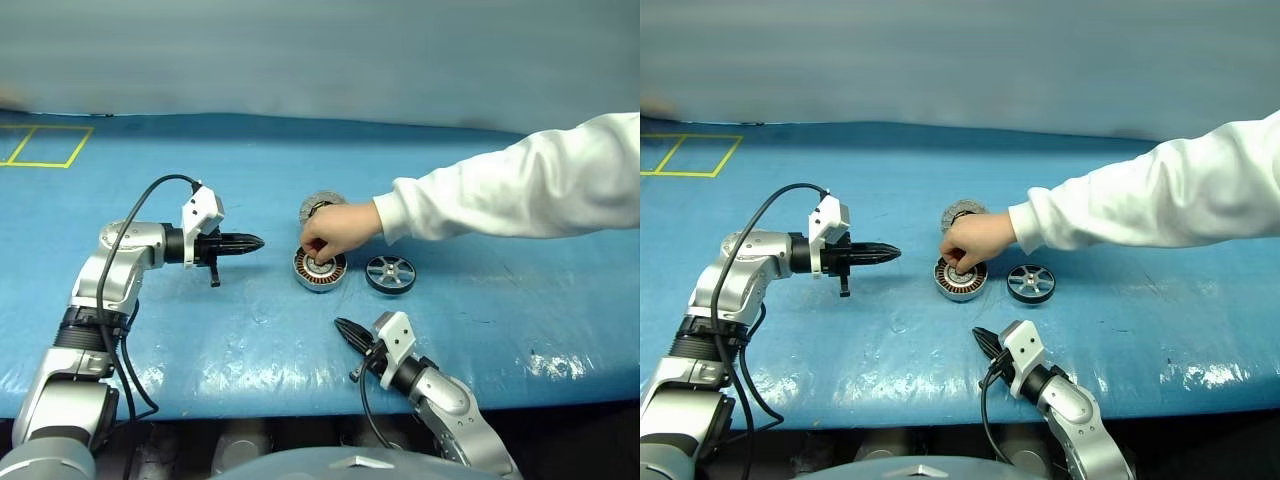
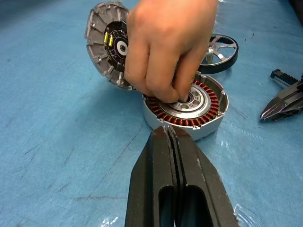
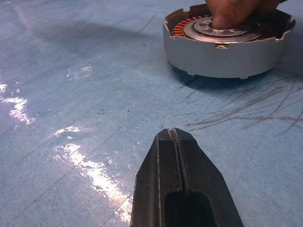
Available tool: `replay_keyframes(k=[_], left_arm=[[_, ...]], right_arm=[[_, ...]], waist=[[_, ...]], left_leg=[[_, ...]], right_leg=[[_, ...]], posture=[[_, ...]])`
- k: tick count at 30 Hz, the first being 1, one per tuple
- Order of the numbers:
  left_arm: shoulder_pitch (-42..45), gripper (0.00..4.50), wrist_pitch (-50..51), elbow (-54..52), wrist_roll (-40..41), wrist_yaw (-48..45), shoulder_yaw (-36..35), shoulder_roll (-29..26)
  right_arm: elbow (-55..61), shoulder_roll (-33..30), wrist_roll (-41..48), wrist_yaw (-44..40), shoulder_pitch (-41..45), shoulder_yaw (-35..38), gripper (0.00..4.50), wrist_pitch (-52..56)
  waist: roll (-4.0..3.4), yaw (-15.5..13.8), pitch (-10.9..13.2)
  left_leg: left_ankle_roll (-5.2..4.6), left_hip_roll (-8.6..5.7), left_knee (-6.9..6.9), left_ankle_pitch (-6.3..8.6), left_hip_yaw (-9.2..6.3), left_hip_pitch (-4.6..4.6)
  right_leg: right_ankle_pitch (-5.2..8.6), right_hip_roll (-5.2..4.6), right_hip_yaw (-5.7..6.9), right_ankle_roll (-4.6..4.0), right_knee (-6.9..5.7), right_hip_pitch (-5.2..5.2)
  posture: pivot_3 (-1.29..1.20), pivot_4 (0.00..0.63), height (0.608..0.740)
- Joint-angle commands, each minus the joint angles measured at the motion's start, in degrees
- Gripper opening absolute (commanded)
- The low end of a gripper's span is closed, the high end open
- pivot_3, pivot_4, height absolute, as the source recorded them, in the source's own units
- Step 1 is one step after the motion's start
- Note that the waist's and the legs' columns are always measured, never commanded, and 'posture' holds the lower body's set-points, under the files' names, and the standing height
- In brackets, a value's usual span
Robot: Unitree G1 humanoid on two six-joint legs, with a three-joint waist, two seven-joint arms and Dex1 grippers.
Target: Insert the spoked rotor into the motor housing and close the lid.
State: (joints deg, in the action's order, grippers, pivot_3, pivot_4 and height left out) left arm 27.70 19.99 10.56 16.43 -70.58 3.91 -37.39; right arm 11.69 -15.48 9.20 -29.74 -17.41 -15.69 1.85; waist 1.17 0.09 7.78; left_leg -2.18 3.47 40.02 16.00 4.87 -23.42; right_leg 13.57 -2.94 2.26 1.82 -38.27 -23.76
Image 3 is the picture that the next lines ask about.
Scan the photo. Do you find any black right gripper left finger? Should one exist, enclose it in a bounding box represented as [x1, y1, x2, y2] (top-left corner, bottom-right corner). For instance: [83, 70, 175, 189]
[130, 128, 187, 227]

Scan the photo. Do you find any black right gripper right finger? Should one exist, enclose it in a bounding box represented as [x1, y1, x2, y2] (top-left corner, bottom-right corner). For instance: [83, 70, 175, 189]
[172, 128, 245, 227]

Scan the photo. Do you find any grey motor stator housing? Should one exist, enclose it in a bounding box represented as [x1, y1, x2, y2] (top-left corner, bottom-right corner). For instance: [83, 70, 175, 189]
[162, 3, 296, 79]

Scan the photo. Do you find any person's bare hand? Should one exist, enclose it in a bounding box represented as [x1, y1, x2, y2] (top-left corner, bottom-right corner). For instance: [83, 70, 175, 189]
[205, 0, 285, 30]

